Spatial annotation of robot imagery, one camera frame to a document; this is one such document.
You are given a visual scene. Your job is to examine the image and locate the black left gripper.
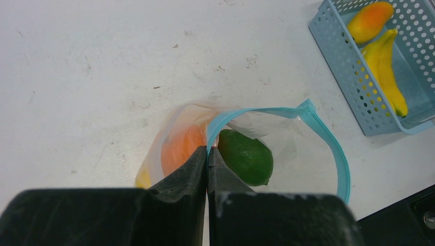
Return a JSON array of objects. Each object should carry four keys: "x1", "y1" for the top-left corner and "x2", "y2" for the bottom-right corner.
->
[{"x1": 358, "y1": 185, "x2": 434, "y2": 245}]

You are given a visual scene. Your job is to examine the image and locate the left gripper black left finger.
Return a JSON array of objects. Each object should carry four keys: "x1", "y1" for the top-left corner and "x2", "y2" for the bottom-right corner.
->
[{"x1": 1, "y1": 146, "x2": 207, "y2": 245}]

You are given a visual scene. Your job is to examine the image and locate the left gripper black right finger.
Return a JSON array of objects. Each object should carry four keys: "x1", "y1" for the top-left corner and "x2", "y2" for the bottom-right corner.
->
[{"x1": 208, "y1": 148, "x2": 365, "y2": 245}]

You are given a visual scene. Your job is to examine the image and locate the yellow lemon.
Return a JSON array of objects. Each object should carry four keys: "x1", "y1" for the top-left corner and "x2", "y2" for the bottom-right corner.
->
[{"x1": 134, "y1": 168, "x2": 152, "y2": 189}]

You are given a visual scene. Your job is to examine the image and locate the green pepper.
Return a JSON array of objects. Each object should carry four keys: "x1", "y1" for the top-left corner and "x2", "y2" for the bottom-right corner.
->
[{"x1": 217, "y1": 129, "x2": 274, "y2": 187}]

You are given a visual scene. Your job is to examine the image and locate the orange fruit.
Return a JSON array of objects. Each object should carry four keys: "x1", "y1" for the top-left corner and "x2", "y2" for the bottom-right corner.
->
[{"x1": 161, "y1": 125, "x2": 206, "y2": 176}]

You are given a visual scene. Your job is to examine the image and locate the clear zip top bag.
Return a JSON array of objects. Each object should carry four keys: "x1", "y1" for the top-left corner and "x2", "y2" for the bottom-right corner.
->
[{"x1": 139, "y1": 100, "x2": 351, "y2": 203}]

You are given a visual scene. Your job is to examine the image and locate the yellow banana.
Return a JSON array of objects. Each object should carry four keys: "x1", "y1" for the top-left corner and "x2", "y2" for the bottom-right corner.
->
[
  {"x1": 378, "y1": 29, "x2": 408, "y2": 118},
  {"x1": 361, "y1": 35, "x2": 397, "y2": 113}
]

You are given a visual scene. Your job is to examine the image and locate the light blue plastic basket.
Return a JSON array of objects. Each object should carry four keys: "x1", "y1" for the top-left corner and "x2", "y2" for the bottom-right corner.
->
[{"x1": 309, "y1": 1, "x2": 434, "y2": 136}]

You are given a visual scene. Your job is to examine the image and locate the orange carrot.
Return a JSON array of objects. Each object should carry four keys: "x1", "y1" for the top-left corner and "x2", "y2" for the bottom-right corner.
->
[{"x1": 347, "y1": 2, "x2": 394, "y2": 44}]

